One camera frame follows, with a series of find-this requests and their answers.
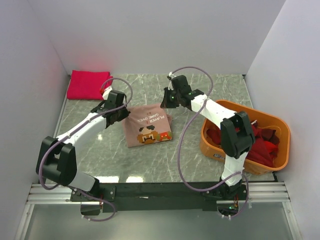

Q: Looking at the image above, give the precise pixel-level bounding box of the orange plastic bin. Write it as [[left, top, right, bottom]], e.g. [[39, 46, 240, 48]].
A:
[[199, 99, 291, 176]]

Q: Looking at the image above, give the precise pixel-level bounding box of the pink t shirt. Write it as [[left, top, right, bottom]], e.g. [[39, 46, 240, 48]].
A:
[[121, 103, 173, 148]]

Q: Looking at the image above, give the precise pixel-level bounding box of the black base beam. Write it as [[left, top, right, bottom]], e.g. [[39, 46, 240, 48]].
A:
[[69, 182, 248, 213]]

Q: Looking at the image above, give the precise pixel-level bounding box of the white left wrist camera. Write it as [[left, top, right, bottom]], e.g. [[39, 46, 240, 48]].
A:
[[100, 85, 113, 100]]

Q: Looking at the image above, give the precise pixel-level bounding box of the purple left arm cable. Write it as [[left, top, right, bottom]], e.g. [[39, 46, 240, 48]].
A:
[[39, 77, 133, 222]]

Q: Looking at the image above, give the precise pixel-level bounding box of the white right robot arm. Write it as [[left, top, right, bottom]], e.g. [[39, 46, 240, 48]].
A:
[[160, 73, 256, 200]]

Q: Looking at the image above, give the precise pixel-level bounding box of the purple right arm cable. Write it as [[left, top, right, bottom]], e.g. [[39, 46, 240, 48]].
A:
[[168, 66, 250, 219]]

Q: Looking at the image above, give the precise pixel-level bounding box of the bright red t shirt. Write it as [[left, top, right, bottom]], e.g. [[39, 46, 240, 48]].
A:
[[264, 141, 279, 158]]

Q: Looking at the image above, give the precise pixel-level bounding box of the folded magenta t shirt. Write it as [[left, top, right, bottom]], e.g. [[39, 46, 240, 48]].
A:
[[66, 70, 113, 101]]

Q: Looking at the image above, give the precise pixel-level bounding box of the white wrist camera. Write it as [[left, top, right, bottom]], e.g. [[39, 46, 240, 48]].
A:
[[167, 72, 176, 80], [100, 85, 113, 100]]

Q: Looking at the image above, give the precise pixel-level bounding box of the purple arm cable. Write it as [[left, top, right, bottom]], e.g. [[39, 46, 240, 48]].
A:
[[168, 66, 250, 219], [39, 77, 133, 222]]

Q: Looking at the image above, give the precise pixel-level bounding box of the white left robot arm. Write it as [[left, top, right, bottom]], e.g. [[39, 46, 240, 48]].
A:
[[35, 90, 130, 201]]

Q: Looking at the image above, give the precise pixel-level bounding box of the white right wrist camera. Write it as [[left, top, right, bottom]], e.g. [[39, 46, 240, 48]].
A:
[[167, 72, 176, 80]]

